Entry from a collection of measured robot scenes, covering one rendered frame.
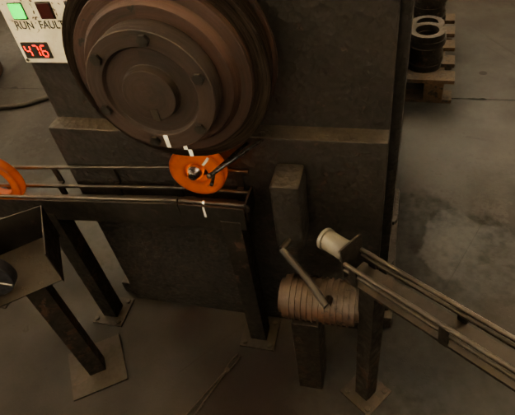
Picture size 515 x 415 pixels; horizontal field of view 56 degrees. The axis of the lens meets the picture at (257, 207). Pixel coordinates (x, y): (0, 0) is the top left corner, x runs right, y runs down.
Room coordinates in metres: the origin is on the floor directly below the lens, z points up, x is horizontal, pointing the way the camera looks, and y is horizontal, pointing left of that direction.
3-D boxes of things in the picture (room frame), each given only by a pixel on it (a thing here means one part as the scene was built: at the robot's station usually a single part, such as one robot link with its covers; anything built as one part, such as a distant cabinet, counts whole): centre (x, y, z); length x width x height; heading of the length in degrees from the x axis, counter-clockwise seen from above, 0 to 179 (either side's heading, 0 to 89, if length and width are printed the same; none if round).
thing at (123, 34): (0.92, 0.17, 1.11); 0.28 x 0.06 x 0.28; 69
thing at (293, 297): (0.77, -0.13, 0.27); 0.22 x 0.13 x 0.53; 69
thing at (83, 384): (0.95, 0.72, 0.36); 0.26 x 0.20 x 0.72; 104
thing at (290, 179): (0.94, -0.09, 0.68); 0.11 x 0.08 x 0.24; 159
